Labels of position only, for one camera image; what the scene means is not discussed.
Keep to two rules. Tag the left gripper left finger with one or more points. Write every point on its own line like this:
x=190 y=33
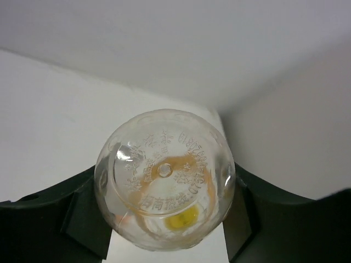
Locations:
x=62 y=223

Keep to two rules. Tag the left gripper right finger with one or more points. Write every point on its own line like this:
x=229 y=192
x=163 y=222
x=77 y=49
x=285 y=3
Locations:
x=268 y=224

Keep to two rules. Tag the clear bottle yellow cap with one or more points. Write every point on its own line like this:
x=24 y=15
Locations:
x=165 y=179

